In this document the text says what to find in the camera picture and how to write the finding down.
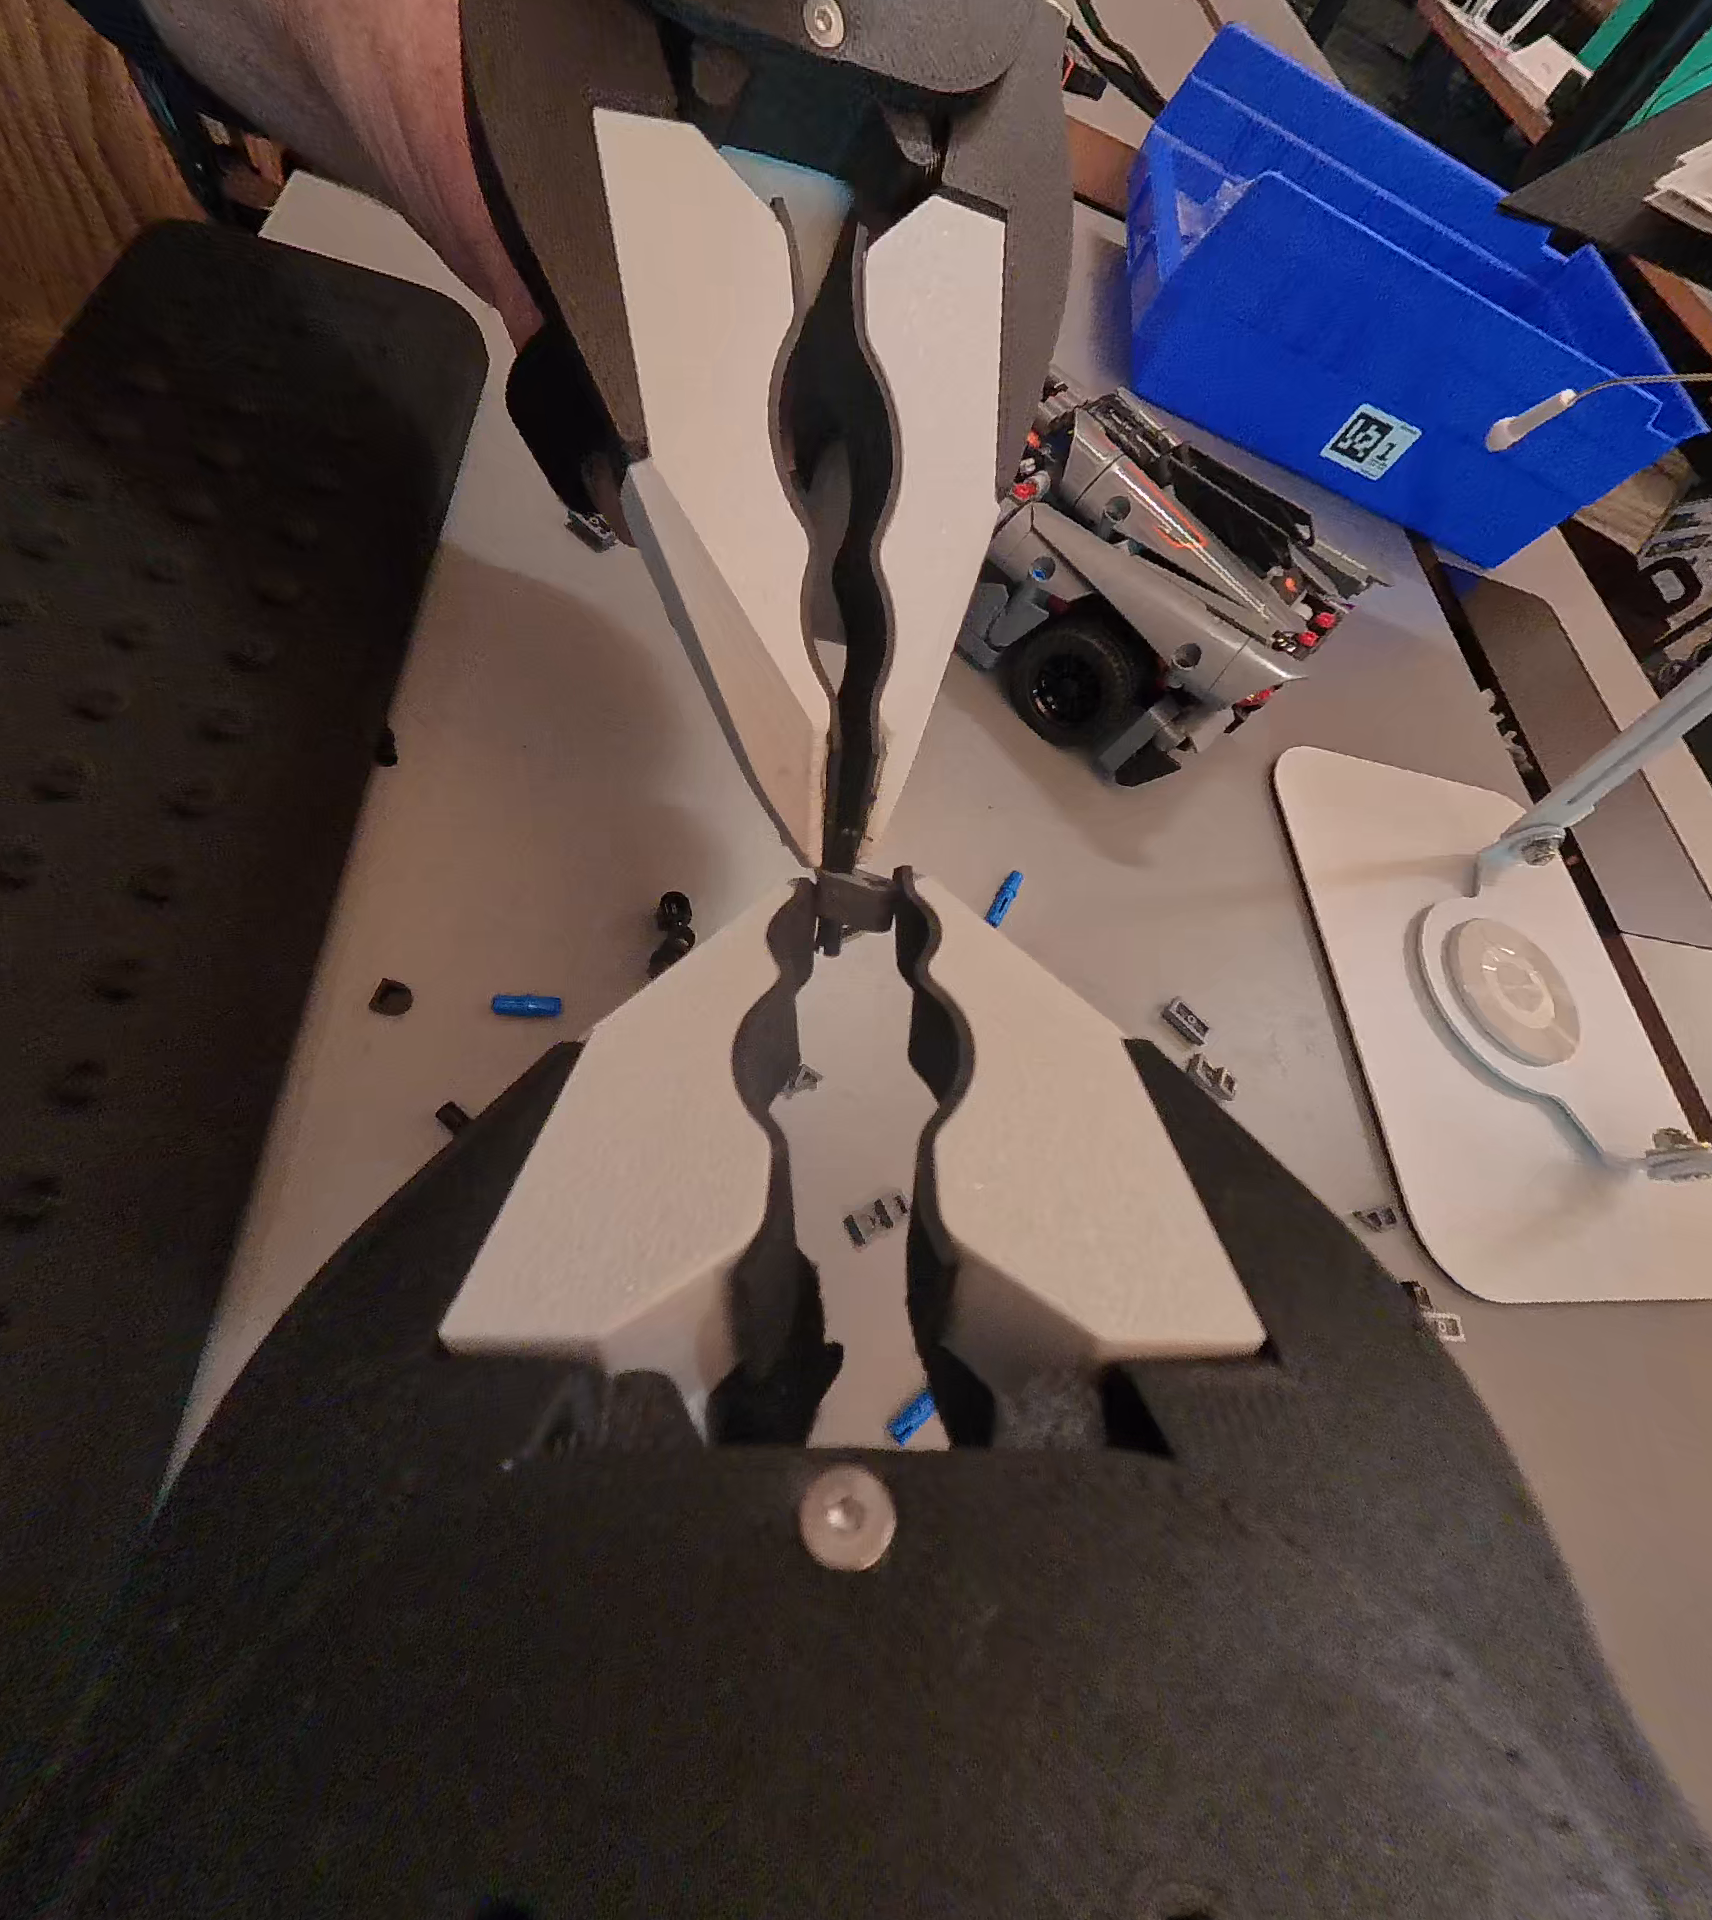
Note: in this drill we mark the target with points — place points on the grey lego plate with hole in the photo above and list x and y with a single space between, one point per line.
1188 1018

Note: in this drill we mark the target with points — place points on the blue storage bin with tag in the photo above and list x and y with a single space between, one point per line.
1470 421

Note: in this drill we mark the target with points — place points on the silver metal plate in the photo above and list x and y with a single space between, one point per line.
1637 778

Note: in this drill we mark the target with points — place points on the light grey lego tile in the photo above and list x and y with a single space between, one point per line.
1438 1321

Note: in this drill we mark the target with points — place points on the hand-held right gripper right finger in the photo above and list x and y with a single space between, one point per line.
1095 1201

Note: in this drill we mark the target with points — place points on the small grey lego piece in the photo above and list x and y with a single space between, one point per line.
592 531

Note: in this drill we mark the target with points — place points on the person's left hand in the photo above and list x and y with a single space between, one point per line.
422 107

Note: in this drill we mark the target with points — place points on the blue lego pin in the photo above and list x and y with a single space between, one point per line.
525 1002
1002 896
910 1411

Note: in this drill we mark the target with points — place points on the grey lego bracket with pin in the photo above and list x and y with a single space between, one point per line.
856 896

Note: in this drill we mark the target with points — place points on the grey pronged lego plate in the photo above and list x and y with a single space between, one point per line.
1212 1076

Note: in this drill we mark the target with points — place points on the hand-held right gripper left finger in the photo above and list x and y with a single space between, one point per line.
616 1201

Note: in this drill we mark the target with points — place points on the wooden pillar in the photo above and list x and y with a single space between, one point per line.
19 152

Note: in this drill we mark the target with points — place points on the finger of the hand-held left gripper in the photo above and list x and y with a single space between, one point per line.
708 378
955 447

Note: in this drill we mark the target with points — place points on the grey lego car model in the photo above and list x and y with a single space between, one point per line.
1172 599

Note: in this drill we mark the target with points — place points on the small black lego piece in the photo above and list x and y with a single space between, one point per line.
393 998

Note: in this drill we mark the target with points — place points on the black lego pin joiner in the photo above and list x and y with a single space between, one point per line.
671 928

